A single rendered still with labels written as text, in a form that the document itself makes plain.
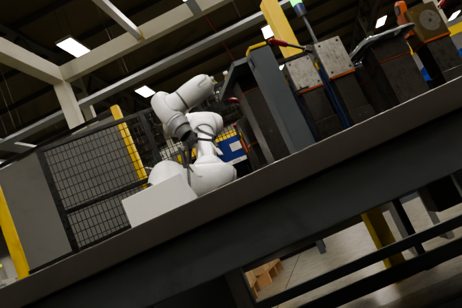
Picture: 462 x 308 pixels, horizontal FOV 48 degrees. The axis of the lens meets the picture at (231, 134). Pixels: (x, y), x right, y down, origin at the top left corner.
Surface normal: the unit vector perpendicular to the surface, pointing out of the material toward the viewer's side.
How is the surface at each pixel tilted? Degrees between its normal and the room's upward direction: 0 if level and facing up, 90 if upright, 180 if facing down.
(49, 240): 90
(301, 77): 90
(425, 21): 90
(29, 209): 90
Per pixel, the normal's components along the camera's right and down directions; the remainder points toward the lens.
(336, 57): 0.15, -0.26
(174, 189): -0.24, -0.09
